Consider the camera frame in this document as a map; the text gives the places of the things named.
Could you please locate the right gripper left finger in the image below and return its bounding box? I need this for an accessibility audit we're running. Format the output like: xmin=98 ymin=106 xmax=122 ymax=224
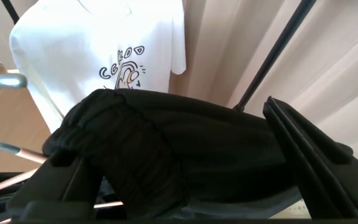
xmin=6 ymin=149 xmax=105 ymax=220

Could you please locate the white printed t-shirt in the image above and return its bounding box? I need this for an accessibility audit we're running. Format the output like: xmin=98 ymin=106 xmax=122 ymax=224
xmin=9 ymin=0 xmax=187 ymax=133

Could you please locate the black clothes rack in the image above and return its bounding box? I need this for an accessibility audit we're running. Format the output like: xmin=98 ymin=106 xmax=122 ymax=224
xmin=0 ymin=0 xmax=317 ymax=113

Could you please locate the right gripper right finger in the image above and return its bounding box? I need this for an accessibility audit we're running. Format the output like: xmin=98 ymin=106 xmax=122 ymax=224
xmin=262 ymin=95 xmax=358 ymax=219

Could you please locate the black garment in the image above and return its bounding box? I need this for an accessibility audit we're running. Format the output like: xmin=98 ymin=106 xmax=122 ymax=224
xmin=42 ymin=88 xmax=303 ymax=220

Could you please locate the beige curtain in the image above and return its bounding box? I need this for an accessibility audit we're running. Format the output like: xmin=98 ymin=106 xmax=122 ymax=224
xmin=0 ymin=0 xmax=358 ymax=175

